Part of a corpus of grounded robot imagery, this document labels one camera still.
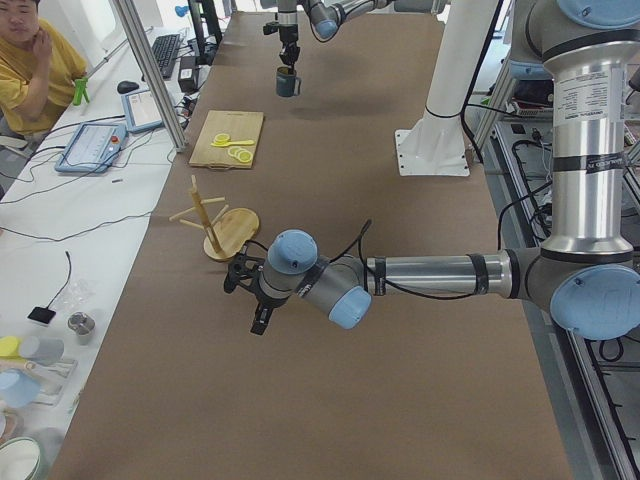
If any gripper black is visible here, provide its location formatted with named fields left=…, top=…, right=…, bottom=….
left=263, top=21, right=300, bottom=68
left=223, top=244, right=280, bottom=335

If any blue mug yellow inside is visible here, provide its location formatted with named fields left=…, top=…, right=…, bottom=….
left=276, top=65, right=301, bottom=98

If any wooden cup storage rack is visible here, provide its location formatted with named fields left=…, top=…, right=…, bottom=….
left=169, top=175, right=260, bottom=262

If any small metal cup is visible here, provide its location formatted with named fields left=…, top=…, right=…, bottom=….
left=67, top=312, right=95, bottom=345

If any grey cup lying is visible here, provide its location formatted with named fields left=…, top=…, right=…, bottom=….
left=18, top=336, right=64, bottom=366

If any yellow cup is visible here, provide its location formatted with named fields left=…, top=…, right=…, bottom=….
left=0, top=336, right=21, bottom=359

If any light blue cup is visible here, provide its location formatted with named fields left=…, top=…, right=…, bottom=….
left=0, top=369, right=40, bottom=408

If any wooden cutting board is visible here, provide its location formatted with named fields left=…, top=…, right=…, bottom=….
left=188, top=110, right=265, bottom=169

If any yellow plastic knife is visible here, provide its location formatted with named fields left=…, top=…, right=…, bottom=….
left=210, top=140, right=255, bottom=148

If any lemon slice front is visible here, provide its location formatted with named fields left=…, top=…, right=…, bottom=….
left=235, top=150, right=253, bottom=163

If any black keyboard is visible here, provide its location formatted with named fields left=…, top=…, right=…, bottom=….
left=151, top=34, right=182, bottom=79

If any teach pendant far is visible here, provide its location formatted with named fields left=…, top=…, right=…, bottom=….
left=120, top=89, right=164, bottom=133

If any teach pendant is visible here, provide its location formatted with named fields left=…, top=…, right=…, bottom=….
left=54, top=122, right=128, bottom=174
left=120, top=89, right=164, bottom=133

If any black computer mouse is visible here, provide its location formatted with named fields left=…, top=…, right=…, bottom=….
left=116, top=80, right=139, bottom=95

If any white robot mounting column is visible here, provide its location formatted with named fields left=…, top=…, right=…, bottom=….
left=395, top=0, right=502, bottom=177

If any black square pad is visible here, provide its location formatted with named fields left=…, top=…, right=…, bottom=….
left=27, top=306, right=56, bottom=325

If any green phone stand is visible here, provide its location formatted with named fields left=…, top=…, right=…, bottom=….
left=72, top=77, right=90, bottom=106

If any teach pendant near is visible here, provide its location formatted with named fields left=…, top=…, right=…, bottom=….
left=54, top=122, right=128, bottom=174

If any person in yellow shirt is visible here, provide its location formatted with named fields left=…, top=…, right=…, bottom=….
left=1, top=1, right=87, bottom=137

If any white green bowl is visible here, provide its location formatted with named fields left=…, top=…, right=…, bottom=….
left=0, top=437, right=45, bottom=480

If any aluminium frame post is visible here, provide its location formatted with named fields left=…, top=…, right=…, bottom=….
left=114, top=0, right=187, bottom=152

